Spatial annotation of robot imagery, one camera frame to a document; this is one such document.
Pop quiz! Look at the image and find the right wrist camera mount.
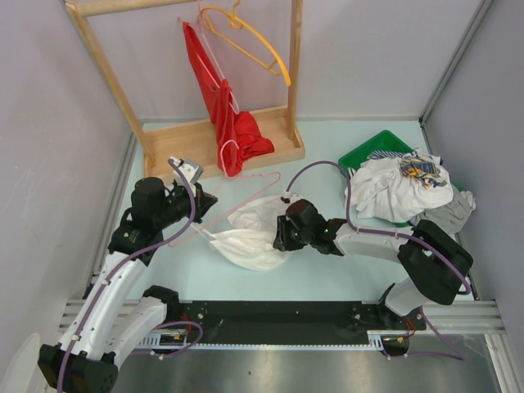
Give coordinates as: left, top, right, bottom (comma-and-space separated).
280, 192, 304, 205

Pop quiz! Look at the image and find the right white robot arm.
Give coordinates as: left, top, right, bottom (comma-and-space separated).
273, 197, 473, 328

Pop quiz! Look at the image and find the purple cable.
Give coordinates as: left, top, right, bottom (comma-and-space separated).
284, 160, 472, 362
56, 158, 204, 393

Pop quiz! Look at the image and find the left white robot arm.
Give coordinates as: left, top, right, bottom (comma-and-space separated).
38, 177, 218, 392

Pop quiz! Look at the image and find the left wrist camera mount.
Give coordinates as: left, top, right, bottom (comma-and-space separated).
168, 156, 204, 184

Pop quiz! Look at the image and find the pink wire hanger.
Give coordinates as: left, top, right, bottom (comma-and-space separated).
167, 139, 282, 249

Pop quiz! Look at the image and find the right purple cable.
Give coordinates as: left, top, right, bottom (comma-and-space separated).
284, 160, 472, 362

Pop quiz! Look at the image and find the white printed shirt pile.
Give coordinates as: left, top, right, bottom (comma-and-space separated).
345, 150, 454, 224

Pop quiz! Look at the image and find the green plastic bin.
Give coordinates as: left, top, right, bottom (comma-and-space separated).
337, 129, 468, 230

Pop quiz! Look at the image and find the red tank top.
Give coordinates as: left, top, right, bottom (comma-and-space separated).
182, 22, 275, 177

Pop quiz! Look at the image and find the wooden clothes rack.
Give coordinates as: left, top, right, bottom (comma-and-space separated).
64, 1, 305, 178

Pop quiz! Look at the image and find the yellow hanger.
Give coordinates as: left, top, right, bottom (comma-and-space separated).
198, 1, 291, 88

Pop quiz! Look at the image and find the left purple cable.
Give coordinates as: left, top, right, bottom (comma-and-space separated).
56, 158, 204, 393

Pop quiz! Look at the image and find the white tank top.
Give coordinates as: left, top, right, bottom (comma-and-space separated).
193, 195, 291, 272

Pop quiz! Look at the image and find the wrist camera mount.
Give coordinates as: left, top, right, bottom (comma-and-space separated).
280, 192, 304, 205
168, 156, 204, 184

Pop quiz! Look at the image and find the pink hanger under red top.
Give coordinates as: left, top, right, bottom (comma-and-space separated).
196, 16, 240, 115

